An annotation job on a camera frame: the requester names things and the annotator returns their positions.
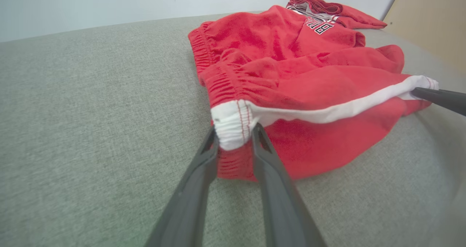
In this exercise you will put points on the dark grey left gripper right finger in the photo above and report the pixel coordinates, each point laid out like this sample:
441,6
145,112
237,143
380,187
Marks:
280,203

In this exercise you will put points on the red shorts with white stripes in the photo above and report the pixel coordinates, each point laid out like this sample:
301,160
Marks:
291,75

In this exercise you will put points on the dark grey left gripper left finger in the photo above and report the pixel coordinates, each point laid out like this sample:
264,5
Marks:
189,203

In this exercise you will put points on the grey fabric sofa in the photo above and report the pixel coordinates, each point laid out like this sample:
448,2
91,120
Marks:
91,112

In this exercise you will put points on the beige wooden panel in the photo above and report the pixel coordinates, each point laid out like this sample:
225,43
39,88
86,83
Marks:
433,17

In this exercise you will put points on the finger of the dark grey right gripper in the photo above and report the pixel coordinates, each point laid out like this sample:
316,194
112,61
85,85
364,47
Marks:
447,99

